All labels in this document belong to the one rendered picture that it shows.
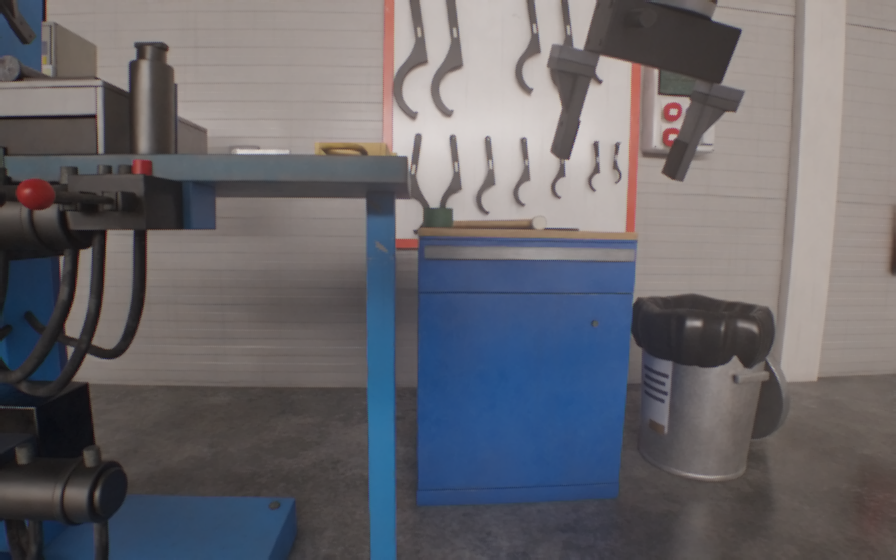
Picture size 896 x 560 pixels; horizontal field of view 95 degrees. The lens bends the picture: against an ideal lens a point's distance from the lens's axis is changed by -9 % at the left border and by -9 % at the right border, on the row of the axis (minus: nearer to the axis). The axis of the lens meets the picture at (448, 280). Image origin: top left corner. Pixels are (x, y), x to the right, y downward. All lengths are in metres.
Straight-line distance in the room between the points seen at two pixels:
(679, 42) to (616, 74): 2.47
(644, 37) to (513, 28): 2.40
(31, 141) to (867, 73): 4.14
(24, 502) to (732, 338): 1.93
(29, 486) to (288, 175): 0.67
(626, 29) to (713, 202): 2.75
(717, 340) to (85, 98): 1.85
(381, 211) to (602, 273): 0.83
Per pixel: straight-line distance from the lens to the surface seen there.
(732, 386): 1.93
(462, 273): 1.42
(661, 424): 2.01
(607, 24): 0.47
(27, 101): 1.06
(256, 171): 0.83
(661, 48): 0.49
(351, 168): 0.80
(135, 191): 0.79
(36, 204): 0.65
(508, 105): 2.71
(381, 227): 0.96
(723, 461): 2.06
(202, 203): 0.91
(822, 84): 3.67
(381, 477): 1.12
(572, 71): 0.46
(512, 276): 1.45
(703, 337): 1.82
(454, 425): 1.56
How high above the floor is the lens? 0.94
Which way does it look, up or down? 6 degrees down
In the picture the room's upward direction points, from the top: 1 degrees clockwise
